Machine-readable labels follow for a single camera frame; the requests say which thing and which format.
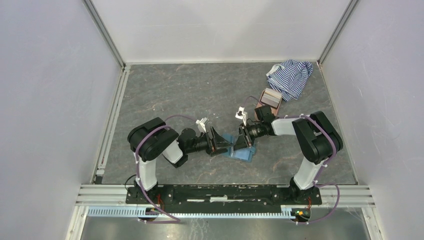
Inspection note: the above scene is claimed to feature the purple cable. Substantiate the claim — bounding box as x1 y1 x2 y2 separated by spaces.
243 96 342 226
133 114 200 225

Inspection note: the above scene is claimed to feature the pink card box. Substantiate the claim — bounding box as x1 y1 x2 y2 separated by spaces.
255 87 283 116

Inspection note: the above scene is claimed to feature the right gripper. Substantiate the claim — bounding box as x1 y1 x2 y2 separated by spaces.
232 122 265 151

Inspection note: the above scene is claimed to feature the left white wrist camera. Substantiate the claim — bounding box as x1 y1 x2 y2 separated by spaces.
195 117 211 134

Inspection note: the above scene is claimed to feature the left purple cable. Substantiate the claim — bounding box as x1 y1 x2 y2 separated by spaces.
133 114 200 225

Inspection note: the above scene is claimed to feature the light blue cable duct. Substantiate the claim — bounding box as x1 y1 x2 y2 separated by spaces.
87 206 295 220

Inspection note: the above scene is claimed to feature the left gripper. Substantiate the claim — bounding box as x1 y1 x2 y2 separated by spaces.
186 126 234 156

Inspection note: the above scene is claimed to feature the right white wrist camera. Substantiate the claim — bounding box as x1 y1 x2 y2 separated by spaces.
235 106 248 126

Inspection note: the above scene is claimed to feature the aluminium frame rail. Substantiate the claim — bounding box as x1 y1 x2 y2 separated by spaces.
76 184 376 208

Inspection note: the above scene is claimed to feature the striped blue white cloth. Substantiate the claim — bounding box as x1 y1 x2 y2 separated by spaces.
265 59 313 102

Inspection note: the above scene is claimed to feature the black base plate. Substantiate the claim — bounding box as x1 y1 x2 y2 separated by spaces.
125 184 323 215

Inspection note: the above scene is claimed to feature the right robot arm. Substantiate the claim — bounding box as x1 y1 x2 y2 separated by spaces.
233 105 344 204

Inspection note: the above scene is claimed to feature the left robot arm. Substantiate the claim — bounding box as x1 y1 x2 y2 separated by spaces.
127 116 233 204

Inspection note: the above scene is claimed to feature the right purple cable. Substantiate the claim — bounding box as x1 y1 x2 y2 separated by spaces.
243 96 342 226

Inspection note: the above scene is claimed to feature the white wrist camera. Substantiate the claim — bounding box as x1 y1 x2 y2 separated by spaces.
235 106 248 126
195 117 211 134

